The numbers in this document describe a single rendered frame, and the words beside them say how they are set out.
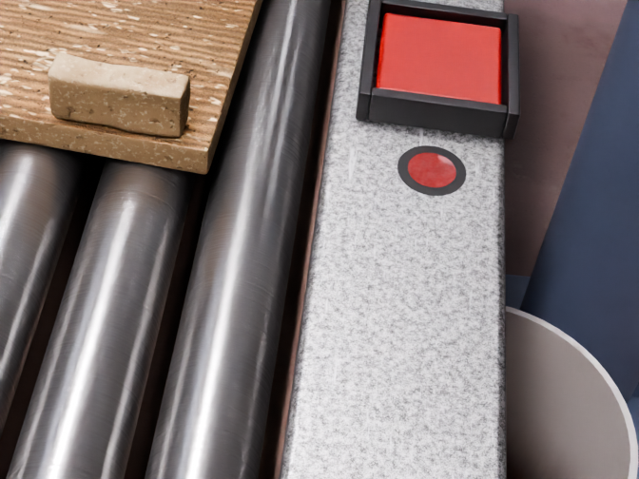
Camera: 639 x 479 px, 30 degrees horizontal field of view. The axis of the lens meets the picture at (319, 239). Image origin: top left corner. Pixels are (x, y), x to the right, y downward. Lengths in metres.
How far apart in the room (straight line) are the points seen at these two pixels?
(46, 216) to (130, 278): 0.05
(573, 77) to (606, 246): 0.83
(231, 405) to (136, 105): 0.14
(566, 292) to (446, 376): 0.90
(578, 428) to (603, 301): 0.17
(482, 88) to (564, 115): 1.44
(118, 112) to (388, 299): 0.14
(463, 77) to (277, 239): 0.13
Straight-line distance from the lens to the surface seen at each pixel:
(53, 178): 0.54
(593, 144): 1.25
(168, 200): 0.53
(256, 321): 0.48
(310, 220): 0.58
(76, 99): 0.52
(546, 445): 1.32
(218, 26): 0.58
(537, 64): 2.10
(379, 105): 0.56
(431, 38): 0.60
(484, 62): 0.59
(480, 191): 0.55
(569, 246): 1.34
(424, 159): 0.55
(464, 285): 0.51
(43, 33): 0.58
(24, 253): 0.51
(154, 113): 0.51
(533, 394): 1.29
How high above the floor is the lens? 1.30
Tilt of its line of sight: 49 degrees down
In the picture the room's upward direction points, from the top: 8 degrees clockwise
